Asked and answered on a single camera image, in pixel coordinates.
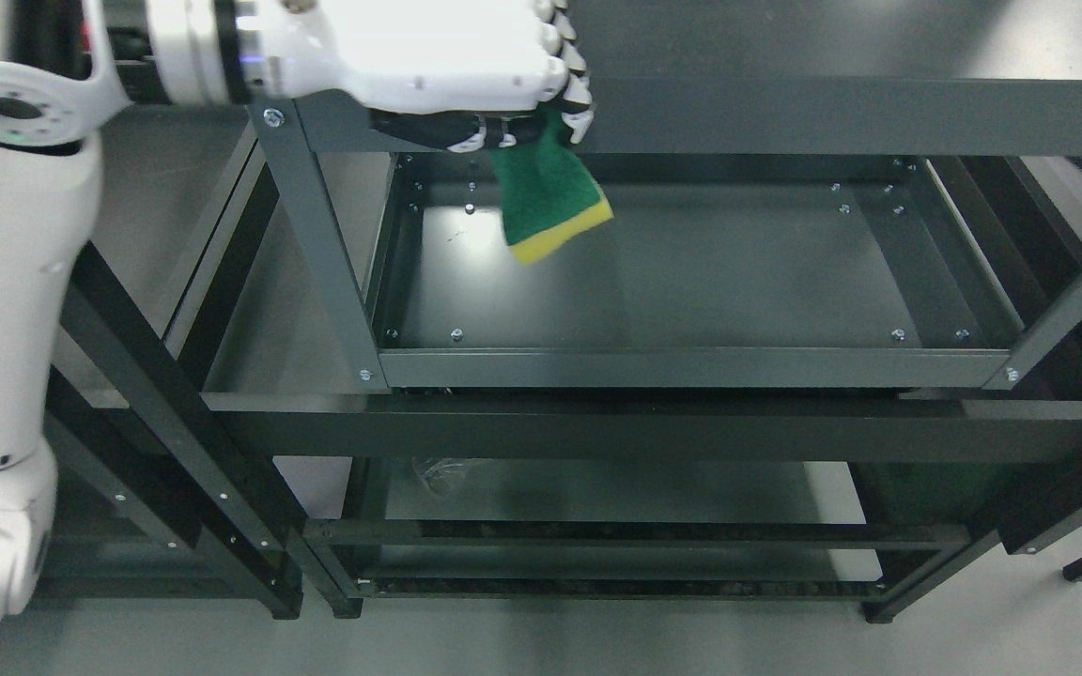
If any black metal shelf rack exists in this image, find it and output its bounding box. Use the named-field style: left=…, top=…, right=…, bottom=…
left=41, top=141, right=1082, bottom=623

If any grey metal shelf unit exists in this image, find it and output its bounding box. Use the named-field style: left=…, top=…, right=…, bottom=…
left=252, top=77, right=1082, bottom=393

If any green yellow sponge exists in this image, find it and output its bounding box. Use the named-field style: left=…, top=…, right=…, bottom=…
left=489, top=106, right=613, bottom=265

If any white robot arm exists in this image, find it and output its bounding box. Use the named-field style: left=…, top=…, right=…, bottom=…
left=0, top=1, right=132, bottom=623

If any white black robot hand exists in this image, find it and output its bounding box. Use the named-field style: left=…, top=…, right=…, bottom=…
left=236, top=1, right=595, bottom=151

